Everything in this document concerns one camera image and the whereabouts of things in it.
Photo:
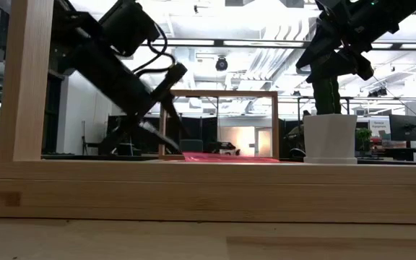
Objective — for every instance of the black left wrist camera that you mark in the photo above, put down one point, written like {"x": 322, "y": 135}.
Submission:
{"x": 128, "y": 25}

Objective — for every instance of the white hexagonal plant pot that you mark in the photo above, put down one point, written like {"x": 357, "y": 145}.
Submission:
{"x": 330, "y": 139}

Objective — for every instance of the black computer monitor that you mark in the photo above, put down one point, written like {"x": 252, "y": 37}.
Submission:
{"x": 403, "y": 127}

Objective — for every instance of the wooden slatted shelf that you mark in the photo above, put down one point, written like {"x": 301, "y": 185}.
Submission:
{"x": 193, "y": 195}

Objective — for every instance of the black round overhead camera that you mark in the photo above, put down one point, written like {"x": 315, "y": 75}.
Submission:
{"x": 221, "y": 64}

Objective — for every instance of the small green potted plant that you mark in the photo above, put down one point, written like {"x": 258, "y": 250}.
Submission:
{"x": 363, "y": 139}

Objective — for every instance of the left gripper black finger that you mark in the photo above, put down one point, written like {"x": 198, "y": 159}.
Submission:
{"x": 159, "y": 137}
{"x": 176, "y": 117}

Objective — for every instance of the person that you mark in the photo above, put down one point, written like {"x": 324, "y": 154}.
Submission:
{"x": 295, "y": 141}

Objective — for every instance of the black ceiling spotlight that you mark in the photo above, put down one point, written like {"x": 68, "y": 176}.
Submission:
{"x": 377, "y": 92}

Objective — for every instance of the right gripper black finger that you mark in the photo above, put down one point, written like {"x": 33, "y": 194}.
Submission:
{"x": 320, "y": 45}
{"x": 332, "y": 65}

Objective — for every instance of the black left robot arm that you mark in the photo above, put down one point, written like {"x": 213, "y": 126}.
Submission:
{"x": 74, "y": 25}

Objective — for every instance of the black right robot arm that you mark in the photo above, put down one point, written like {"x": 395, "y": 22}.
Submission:
{"x": 404, "y": 11}

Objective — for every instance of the green cactus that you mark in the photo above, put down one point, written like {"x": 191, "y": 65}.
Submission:
{"x": 325, "y": 97}

